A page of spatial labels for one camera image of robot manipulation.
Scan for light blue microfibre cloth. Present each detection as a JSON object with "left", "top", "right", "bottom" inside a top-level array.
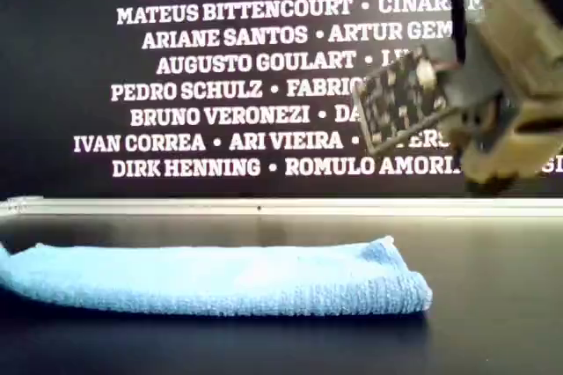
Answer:
[{"left": 0, "top": 236, "right": 435, "bottom": 317}]

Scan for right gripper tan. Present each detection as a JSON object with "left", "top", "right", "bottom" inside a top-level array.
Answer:
[{"left": 459, "top": 101, "right": 563, "bottom": 196}]

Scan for right wrist camera circuit board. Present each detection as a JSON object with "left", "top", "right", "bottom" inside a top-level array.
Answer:
[{"left": 351, "top": 35, "right": 502, "bottom": 157}]

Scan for black banner with white names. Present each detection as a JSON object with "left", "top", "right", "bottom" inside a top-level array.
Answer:
[{"left": 0, "top": 0, "right": 563, "bottom": 199}]

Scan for aluminium table frame rail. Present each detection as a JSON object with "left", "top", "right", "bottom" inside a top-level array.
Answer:
[
  {"left": 0, "top": 195, "right": 45, "bottom": 214},
  {"left": 0, "top": 196, "right": 563, "bottom": 218}
]

